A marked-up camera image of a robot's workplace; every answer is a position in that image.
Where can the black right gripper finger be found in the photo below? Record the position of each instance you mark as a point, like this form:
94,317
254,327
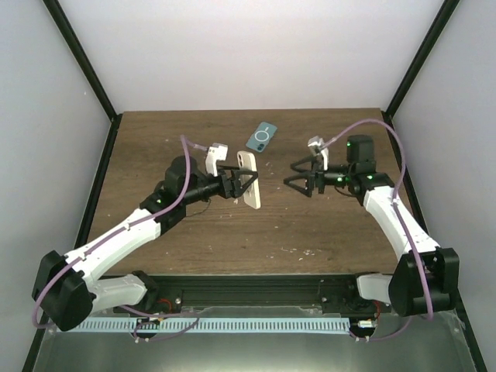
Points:
301,182
307,164

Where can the black frame post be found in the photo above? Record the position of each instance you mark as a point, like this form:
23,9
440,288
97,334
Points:
66,30
444,14

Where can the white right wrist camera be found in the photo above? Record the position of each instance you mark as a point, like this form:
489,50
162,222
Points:
319,152

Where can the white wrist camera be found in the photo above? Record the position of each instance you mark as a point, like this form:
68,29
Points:
319,152
217,152

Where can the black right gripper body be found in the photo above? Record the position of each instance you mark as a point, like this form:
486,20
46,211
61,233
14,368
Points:
318,172

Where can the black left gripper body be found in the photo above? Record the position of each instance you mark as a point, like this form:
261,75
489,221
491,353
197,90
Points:
229,192

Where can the light blue slotted cable duct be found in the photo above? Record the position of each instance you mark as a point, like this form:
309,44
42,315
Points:
218,325

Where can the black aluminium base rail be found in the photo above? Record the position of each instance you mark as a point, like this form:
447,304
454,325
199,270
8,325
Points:
330,293

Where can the black left frame post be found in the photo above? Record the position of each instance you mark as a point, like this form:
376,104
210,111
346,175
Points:
66,30

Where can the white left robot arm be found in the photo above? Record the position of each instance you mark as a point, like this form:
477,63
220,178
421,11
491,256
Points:
70,287

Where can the teal phone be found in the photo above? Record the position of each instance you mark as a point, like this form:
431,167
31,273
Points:
261,137

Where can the black right frame post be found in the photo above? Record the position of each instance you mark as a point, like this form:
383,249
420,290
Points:
444,14

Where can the cream phone case with ring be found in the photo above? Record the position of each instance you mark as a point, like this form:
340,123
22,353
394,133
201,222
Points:
248,161

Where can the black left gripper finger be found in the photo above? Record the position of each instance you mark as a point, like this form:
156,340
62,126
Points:
230,168
248,187

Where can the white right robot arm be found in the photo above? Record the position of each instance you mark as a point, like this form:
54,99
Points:
425,279

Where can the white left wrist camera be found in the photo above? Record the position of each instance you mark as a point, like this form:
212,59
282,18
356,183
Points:
217,152

